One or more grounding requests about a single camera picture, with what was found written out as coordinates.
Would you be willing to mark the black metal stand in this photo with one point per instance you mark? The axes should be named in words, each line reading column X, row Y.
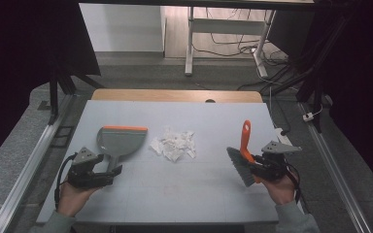
column 317, row 77
column 54, row 97

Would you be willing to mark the black floor bracket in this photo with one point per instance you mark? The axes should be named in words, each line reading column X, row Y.
column 61, row 137

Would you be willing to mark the grey dustpan with orange edge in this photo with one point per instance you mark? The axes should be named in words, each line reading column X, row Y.
column 121, row 140

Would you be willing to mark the small white adapter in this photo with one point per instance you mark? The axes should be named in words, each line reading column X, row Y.
column 308, row 116

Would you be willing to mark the aluminium rail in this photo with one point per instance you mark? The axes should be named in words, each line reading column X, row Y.
column 29, row 165
column 333, row 171

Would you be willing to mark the white power strip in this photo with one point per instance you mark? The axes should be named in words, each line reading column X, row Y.
column 281, row 137

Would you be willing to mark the pile of white paper scraps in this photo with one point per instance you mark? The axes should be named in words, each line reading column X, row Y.
column 175, row 145

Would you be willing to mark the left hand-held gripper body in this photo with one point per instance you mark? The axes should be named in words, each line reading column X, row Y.
column 84, row 176

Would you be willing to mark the wooden desk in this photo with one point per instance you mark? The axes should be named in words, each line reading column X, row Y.
column 175, row 96

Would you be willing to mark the person's left hand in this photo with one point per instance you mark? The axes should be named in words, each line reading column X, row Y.
column 73, row 199

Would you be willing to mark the white metal desk frame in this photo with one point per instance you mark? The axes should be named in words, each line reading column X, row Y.
column 226, row 26

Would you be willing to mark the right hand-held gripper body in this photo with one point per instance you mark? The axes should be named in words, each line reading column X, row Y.
column 273, row 165

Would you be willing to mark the person's right hand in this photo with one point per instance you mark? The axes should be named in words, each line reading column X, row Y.
column 281, row 191

